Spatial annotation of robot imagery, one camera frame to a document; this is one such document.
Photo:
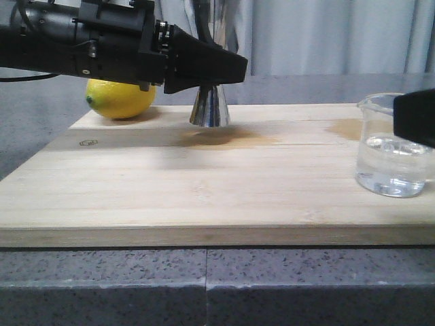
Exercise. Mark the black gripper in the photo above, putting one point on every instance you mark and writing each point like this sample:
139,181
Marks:
96,39

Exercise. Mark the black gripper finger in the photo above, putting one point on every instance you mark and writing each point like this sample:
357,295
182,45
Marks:
192,62
204,17
413,117

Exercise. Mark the silver double jigger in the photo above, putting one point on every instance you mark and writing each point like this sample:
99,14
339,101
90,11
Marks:
210,108

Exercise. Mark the grey curtain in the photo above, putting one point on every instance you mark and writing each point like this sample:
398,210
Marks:
333,37

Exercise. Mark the yellow lemon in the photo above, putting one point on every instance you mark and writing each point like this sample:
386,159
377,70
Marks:
116,100

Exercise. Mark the clear glass beaker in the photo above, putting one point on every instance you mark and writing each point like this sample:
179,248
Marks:
387,164

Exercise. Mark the wooden cutting board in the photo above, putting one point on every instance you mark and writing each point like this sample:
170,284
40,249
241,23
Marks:
278,175

